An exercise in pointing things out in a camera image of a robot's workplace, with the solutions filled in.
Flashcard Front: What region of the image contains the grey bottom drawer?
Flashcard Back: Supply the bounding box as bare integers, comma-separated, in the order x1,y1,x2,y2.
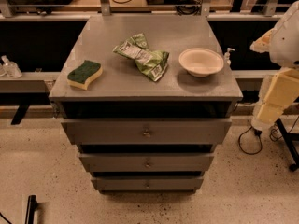
91,176,204,191

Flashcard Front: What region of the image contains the grey drawer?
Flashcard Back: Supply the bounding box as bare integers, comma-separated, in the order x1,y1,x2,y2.
91,176,204,191
62,119,232,145
79,153,213,172

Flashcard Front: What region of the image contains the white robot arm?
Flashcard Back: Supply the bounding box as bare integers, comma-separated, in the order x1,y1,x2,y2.
250,1,299,131

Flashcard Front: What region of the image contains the grey drawer cabinet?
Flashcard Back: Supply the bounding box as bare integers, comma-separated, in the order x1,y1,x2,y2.
48,13,244,194

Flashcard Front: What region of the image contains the grey top drawer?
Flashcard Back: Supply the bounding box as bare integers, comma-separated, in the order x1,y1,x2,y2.
62,119,232,145

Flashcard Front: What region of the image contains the grey middle drawer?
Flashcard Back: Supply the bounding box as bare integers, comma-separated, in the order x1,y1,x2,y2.
79,153,213,172

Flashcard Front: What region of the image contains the green chip bag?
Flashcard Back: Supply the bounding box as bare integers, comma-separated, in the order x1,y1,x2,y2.
113,33,169,82

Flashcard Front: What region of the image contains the white bowl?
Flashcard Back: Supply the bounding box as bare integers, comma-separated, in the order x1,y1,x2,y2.
178,48,224,77

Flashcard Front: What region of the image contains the green yellow sponge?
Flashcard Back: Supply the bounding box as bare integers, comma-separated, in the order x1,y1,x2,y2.
67,60,103,90

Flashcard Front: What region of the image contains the white pump bottle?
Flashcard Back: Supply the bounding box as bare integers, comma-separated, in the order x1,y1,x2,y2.
223,48,235,66

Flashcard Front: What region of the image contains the black stand leg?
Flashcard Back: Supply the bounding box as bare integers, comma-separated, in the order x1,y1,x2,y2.
276,119,299,172

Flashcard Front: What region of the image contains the clear sanitizer bottle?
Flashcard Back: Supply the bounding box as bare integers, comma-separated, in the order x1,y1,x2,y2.
1,55,22,78

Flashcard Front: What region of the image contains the black floor bar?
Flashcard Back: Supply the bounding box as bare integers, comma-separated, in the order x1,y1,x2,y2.
24,195,38,224

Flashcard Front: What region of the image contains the black power cable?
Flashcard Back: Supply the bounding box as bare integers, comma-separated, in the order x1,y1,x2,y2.
237,115,299,156

